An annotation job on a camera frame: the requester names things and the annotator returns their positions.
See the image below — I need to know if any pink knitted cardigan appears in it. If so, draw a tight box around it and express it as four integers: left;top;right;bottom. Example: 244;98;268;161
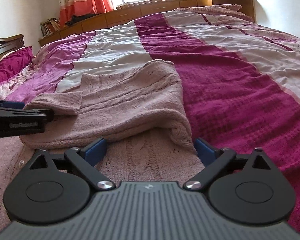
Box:
0;60;203;230

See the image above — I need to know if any magenta pillow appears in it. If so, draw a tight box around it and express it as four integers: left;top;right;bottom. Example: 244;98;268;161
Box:
0;46;34;84

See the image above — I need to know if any dark wooden headboard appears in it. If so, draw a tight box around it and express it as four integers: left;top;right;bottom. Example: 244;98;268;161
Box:
0;34;24;60

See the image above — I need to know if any magenta striped bedspread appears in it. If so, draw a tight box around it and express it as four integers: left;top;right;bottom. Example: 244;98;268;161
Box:
10;10;300;232

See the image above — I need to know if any stack of books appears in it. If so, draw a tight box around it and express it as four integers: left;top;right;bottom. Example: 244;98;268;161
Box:
40;18;61;37

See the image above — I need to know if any black cloth on cabinet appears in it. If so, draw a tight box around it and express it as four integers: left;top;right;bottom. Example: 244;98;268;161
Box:
65;14;96;27

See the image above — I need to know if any pink frilled pillow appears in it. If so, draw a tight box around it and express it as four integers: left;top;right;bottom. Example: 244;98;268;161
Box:
175;4;244;16

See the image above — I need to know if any long wooden drawer cabinet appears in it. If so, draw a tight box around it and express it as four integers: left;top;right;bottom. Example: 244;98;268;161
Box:
39;0;256;46

